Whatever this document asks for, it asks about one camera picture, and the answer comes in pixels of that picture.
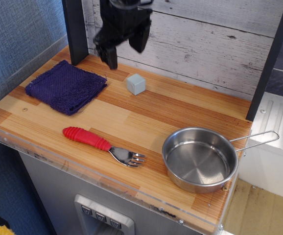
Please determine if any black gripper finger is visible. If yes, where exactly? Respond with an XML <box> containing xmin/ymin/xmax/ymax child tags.
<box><xmin>129</xmin><ymin>24</ymin><xmax>150</xmax><ymax>53</ymax></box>
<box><xmin>100</xmin><ymin>47</ymin><xmax>118</xmax><ymax>70</ymax></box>

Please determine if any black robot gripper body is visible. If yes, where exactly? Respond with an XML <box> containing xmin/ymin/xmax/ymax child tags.
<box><xmin>93</xmin><ymin>0</ymin><xmax>153</xmax><ymax>56</ymax></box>

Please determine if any grey square block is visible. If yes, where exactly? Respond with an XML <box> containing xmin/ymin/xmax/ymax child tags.
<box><xmin>126</xmin><ymin>73</ymin><xmax>146</xmax><ymax>95</ymax></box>

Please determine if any purple folded cloth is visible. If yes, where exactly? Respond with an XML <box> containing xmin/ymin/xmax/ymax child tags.
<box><xmin>25</xmin><ymin>60</ymin><xmax>107</xmax><ymax>116</ymax></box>

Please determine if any small steel pan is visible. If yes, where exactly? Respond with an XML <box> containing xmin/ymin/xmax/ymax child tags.
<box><xmin>161</xmin><ymin>126</ymin><xmax>281</xmax><ymax>194</ymax></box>

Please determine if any silver button panel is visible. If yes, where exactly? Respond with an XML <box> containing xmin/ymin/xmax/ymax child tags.
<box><xmin>74</xmin><ymin>194</ymin><xmax>135</xmax><ymax>235</ymax></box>

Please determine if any yellow object bottom left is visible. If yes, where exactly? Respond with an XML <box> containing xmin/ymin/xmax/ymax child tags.
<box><xmin>0</xmin><ymin>226</ymin><xmax>15</xmax><ymax>235</ymax></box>

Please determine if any black left post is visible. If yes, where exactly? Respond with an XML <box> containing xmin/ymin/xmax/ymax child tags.
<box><xmin>62</xmin><ymin>0</ymin><xmax>89</xmax><ymax>66</ymax></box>

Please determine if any black post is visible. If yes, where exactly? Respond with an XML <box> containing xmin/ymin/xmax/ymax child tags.
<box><xmin>246</xmin><ymin>14</ymin><xmax>283</xmax><ymax>121</ymax></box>
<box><xmin>62</xmin><ymin>0</ymin><xmax>89</xmax><ymax>66</ymax></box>

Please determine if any red handled metal fork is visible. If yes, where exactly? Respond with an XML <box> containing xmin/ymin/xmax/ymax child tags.
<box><xmin>62</xmin><ymin>127</ymin><xmax>145</xmax><ymax>167</ymax></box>

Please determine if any black right post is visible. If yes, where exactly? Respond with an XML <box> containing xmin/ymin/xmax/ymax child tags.
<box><xmin>246</xmin><ymin>14</ymin><xmax>283</xmax><ymax>121</ymax></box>

